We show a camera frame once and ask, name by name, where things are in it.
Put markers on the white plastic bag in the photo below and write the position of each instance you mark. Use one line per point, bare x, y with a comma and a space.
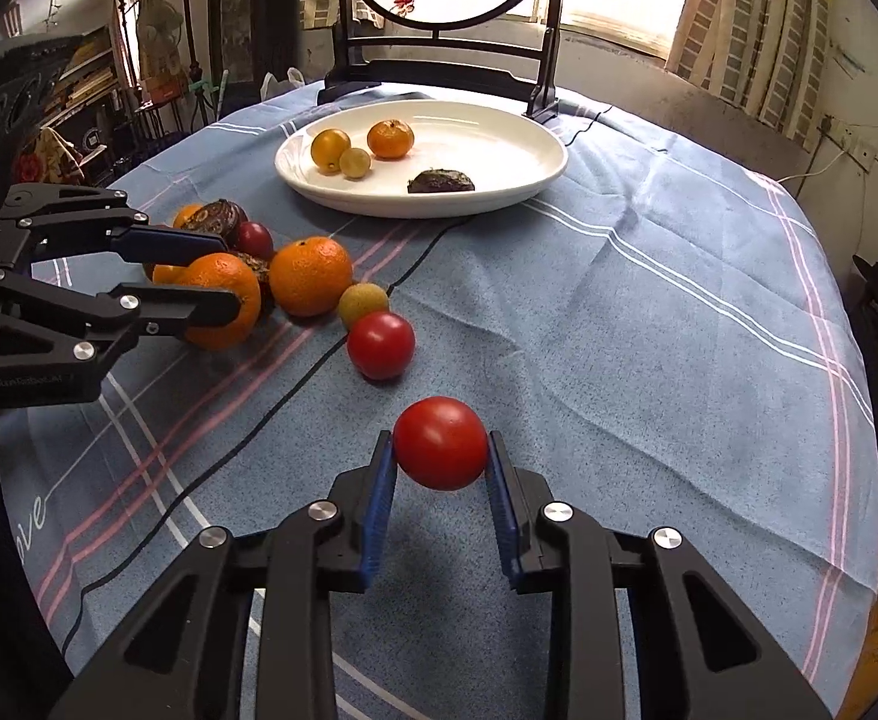
281, 82

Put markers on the wooden shelf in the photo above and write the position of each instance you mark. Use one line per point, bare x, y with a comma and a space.
87, 75

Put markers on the white round plate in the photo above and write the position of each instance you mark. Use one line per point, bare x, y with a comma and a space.
484, 142

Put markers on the blue plaid tablecloth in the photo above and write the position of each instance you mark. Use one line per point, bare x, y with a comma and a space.
596, 352

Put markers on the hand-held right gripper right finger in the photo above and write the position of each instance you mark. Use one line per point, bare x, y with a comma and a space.
500, 517

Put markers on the small dark red tomato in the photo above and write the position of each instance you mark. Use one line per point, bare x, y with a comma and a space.
255, 238

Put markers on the dark wooden cabinet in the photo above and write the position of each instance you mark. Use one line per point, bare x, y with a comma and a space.
236, 7

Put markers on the red floral cloth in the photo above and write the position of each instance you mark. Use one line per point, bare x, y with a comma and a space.
42, 157

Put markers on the dark passion fruit half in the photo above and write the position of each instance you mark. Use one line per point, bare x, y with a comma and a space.
441, 181

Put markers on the white wall outlet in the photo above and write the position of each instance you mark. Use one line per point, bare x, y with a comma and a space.
851, 139

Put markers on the green-tipped tripod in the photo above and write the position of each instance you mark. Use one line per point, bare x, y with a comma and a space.
200, 86

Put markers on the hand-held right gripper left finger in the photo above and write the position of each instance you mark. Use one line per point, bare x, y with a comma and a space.
380, 510

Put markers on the standing fan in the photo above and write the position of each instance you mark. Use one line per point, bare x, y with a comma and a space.
158, 22

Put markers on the small green-yellow fruit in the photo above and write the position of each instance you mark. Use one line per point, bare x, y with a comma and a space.
354, 163
362, 305

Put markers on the large orange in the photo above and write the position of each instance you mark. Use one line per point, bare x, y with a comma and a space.
214, 274
310, 276

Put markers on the small yellow orange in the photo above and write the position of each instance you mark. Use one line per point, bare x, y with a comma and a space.
331, 148

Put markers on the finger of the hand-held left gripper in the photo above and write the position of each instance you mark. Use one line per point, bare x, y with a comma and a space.
176, 244
184, 311

